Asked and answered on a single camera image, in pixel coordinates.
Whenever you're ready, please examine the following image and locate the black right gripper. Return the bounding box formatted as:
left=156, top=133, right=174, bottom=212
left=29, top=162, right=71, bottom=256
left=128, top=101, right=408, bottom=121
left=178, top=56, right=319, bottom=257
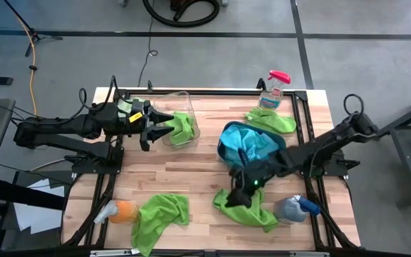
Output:
left=225, top=147, right=293, bottom=209

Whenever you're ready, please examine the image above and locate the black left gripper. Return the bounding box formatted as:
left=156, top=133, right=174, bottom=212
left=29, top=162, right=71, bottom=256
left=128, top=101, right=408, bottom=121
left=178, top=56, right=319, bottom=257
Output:
left=118, top=99, right=176, bottom=151

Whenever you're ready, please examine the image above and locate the clear plastic basket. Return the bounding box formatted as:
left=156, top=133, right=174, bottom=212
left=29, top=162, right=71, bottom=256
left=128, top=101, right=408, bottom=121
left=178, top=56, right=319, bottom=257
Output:
left=153, top=91, right=202, bottom=149

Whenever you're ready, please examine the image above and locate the teal plastic basket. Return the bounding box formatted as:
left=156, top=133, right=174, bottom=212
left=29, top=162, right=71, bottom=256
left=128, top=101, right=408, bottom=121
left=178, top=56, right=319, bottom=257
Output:
left=216, top=120, right=288, bottom=169

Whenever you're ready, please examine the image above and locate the blue microfiber towel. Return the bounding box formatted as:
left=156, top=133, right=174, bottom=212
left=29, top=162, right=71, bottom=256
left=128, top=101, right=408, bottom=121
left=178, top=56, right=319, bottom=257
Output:
left=220, top=124, right=281, bottom=168

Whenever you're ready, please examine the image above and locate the grey spray bottle blue trigger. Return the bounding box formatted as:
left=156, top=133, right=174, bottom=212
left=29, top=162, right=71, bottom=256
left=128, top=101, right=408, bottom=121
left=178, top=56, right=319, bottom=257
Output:
left=273, top=194, right=320, bottom=225

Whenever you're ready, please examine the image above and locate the orange spray bottle white trigger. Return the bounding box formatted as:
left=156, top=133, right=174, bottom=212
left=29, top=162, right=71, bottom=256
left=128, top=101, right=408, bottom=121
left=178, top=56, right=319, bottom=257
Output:
left=93, top=200, right=138, bottom=226

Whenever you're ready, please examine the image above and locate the clear spray bottle red trigger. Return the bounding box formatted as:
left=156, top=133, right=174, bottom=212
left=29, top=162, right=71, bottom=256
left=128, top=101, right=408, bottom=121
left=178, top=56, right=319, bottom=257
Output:
left=258, top=69, right=292, bottom=111

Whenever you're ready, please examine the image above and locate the black tripod stand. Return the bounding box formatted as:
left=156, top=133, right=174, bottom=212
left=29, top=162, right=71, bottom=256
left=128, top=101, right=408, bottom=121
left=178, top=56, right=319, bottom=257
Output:
left=2, top=0, right=64, bottom=58

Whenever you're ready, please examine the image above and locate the black table beam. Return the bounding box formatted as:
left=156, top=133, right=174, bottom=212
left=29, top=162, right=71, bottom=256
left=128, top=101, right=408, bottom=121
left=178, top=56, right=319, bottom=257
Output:
left=0, top=176, right=68, bottom=212

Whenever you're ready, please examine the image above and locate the white paper sheet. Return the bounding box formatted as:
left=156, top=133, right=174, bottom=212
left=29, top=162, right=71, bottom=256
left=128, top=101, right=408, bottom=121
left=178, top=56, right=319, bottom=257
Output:
left=12, top=178, right=67, bottom=236

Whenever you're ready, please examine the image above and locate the black metal desk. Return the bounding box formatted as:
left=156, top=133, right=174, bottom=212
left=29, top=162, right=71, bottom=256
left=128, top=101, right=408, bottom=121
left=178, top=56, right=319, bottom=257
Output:
left=369, top=89, right=411, bottom=208

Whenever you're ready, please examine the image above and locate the black aluminium table frame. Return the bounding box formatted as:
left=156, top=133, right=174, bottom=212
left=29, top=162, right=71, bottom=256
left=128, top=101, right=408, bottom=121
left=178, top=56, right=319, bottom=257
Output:
left=59, top=80, right=362, bottom=257

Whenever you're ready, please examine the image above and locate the silver metal bracket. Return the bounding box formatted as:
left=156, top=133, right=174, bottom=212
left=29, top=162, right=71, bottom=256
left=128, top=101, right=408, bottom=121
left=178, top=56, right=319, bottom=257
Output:
left=89, top=249, right=135, bottom=257
left=289, top=251, right=330, bottom=257

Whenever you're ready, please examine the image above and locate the thin black floor cable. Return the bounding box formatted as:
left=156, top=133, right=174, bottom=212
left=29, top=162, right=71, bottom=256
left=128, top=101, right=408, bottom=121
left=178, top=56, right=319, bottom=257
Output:
left=136, top=14, right=159, bottom=89

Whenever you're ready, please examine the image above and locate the black vacuum hose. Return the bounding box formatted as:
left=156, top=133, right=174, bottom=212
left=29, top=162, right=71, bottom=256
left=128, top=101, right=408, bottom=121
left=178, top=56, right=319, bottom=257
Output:
left=141, top=0, right=221, bottom=29

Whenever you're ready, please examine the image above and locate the yellow extension cable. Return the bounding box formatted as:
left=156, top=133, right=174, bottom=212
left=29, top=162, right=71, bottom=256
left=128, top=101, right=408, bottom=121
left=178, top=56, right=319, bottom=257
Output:
left=15, top=14, right=39, bottom=119

